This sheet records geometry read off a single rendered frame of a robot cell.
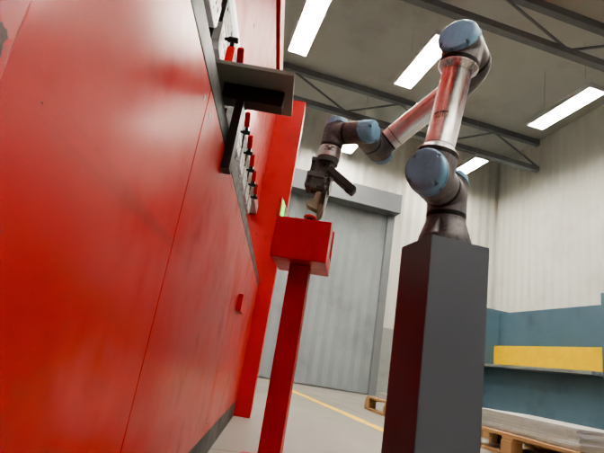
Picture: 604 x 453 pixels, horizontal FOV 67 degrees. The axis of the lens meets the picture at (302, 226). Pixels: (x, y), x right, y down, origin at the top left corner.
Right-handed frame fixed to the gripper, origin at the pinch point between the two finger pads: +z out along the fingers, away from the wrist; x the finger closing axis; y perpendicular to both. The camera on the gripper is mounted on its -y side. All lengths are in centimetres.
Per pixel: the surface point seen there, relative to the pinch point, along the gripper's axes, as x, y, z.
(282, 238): 15.1, 6.9, 13.1
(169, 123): 86, 12, 18
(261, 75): 51, 14, -14
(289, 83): 49, 8, -15
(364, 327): -781, -35, -42
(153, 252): 79, 11, 35
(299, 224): 15.1, 3.2, 7.9
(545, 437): -201, -153, 53
